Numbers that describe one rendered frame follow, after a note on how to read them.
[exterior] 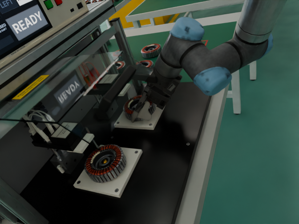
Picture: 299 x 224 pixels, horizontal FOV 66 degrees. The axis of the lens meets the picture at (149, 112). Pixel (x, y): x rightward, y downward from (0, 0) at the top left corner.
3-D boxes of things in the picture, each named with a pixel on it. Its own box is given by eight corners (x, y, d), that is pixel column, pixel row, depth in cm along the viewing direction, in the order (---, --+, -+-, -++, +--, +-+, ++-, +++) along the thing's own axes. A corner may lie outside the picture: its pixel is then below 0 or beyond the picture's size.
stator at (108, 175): (133, 154, 66) (129, 146, 64) (113, 188, 59) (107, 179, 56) (103, 149, 71) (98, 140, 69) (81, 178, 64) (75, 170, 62)
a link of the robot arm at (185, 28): (191, 37, 51) (170, 13, 54) (171, 72, 59) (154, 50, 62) (214, 35, 55) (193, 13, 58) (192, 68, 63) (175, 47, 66)
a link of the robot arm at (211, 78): (250, 63, 51) (219, 31, 55) (209, 86, 48) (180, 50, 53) (238, 82, 58) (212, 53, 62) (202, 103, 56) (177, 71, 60)
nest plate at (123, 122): (167, 101, 84) (167, 98, 83) (153, 130, 74) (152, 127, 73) (132, 101, 90) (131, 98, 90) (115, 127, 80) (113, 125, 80)
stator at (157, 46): (162, 55, 120) (160, 49, 118) (142, 60, 122) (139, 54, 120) (162, 47, 129) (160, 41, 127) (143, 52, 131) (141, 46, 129)
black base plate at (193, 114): (214, 86, 87) (214, 80, 86) (159, 278, 44) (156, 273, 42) (112, 88, 108) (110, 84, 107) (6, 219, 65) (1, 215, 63)
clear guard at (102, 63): (152, 72, 53) (144, 48, 50) (100, 150, 37) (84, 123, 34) (52, 78, 68) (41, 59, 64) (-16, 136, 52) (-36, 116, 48)
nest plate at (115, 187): (143, 152, 67) (141, 149, 67) (120, 198, 57) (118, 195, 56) (101, 147, 74) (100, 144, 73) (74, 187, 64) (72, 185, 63)
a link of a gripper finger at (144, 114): (143, 132, 73) (157, 107, 71) (127, 122, 73) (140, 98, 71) (144, 129, 76) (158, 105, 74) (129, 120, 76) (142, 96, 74)
